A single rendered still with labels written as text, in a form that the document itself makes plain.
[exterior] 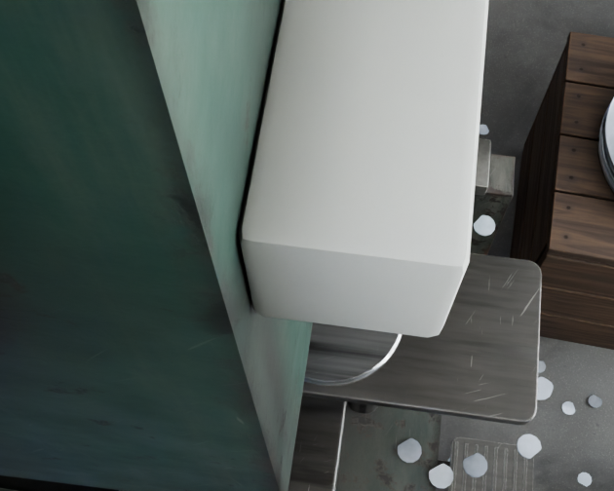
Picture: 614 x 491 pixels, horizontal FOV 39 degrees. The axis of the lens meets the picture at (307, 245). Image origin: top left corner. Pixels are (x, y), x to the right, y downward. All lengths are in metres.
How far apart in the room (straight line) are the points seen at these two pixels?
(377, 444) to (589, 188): 0.61
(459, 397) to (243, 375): 0.54
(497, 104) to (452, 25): 1.61
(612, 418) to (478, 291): 0.86
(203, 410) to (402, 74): 0.11
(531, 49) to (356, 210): 1.73
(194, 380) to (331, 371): 0.51
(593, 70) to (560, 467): 0.64
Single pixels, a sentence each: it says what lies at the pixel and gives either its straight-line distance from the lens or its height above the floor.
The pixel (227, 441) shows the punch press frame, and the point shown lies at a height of 1.21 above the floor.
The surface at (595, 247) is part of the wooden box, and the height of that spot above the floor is 0.35.
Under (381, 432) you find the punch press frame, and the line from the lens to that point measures 0.85.
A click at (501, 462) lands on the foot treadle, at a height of 0.16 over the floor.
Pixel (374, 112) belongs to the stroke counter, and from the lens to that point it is 0.16.
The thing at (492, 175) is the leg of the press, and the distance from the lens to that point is 0.98.
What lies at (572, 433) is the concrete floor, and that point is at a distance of 1.56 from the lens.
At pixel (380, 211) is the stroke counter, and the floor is 1.33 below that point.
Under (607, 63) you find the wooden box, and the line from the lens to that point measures 1.44.
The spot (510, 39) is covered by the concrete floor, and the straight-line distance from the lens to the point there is 1.88.
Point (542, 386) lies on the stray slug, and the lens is 0.88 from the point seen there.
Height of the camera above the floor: 1.47
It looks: 66 degrees down
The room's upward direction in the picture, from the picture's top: 2 degrees counter-clockwise
